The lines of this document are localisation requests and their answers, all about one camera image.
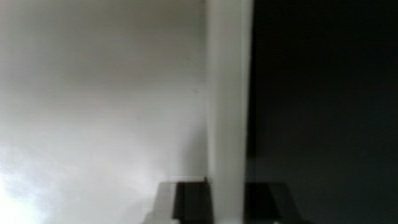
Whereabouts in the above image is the white square table top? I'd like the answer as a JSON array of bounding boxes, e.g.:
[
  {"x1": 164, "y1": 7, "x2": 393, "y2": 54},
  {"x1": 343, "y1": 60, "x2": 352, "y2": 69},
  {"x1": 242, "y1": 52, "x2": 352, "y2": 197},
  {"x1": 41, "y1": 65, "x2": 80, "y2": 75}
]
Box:
[{"x1": 0, "y1": 0, "x2": 254, "y2": 224}]

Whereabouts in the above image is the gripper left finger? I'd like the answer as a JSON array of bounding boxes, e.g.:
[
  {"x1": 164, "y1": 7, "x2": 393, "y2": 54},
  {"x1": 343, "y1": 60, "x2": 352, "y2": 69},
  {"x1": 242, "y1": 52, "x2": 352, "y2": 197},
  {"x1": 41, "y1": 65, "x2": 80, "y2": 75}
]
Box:
[{"x1": 142, "y1": 177, "x2": 213, "y2": 224}]

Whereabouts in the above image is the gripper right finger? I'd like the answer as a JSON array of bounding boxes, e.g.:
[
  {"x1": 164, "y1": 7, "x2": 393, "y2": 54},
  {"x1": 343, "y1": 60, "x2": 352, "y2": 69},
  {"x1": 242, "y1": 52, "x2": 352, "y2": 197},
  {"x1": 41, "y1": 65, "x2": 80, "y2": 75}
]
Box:
[{"x1": 244, "y1": 182, "x2": 315, "y2": 224}]

